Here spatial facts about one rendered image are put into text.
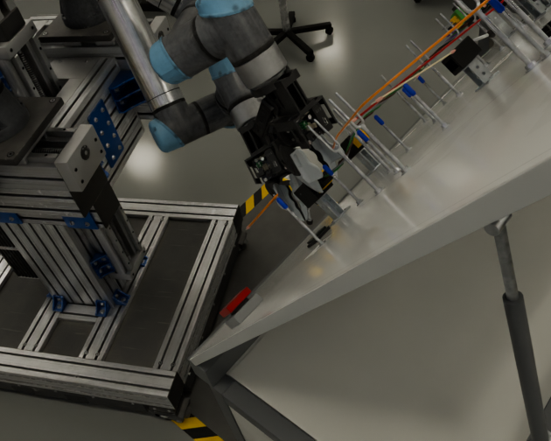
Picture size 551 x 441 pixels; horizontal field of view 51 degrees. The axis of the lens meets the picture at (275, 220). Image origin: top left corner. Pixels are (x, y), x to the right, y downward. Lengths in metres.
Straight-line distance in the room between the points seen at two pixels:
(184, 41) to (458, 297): 0.78
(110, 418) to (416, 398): 1.33
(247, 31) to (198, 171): 2.09
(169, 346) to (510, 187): 1.77
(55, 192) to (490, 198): 1.20
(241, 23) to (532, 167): 0.62
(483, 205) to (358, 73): 3.06
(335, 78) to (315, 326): 2.28
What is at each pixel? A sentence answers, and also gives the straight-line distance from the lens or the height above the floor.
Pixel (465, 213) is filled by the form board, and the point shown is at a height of 1.60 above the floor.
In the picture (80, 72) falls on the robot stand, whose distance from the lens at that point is 1.75.
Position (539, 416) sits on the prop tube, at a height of 1.11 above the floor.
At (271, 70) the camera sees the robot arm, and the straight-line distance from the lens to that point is 0.90.
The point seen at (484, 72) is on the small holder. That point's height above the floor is 1.34.
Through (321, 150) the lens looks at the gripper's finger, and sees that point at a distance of 1.00.
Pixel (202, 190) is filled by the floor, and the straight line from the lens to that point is 2.84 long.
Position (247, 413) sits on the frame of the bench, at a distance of 1.21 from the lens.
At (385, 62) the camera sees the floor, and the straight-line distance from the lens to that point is 3.48.
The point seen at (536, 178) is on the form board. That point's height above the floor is 1.64.
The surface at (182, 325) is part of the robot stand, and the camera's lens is 2.07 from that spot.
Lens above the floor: 1.87
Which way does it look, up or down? 46 degrees down
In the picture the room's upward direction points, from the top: 13 degrees counter-clockwise
